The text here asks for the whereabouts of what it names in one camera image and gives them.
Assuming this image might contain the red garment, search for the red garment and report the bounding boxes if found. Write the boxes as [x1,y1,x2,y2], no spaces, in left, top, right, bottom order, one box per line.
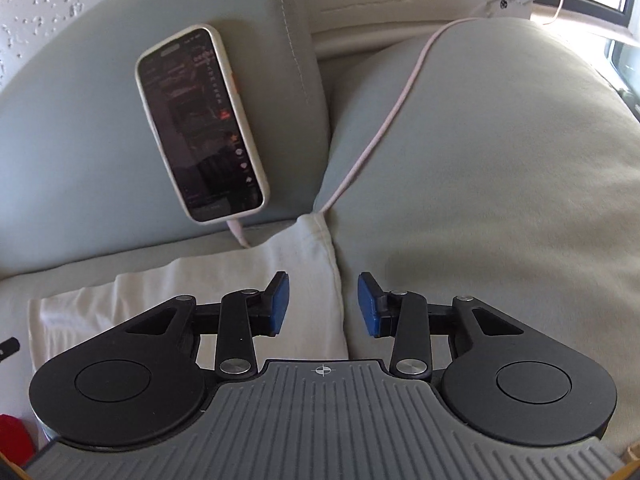
[0,414,36,466]

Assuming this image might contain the pink charging cable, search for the pink charging cable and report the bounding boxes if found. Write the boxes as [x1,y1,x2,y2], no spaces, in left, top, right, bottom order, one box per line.
[226,0,501,250]

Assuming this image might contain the grey-green sofa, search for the grey-green sofa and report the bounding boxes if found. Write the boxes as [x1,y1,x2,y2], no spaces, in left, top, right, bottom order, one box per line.
[1,0,639,453]

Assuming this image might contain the smartphone in white case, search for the smartphone in white case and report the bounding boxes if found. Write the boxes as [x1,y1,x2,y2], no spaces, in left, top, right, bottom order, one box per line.
[134,24,270,224]

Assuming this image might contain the white t-shirt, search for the white t-shirt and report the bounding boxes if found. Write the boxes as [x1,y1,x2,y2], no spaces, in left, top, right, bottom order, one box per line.
[29,214,348,368]

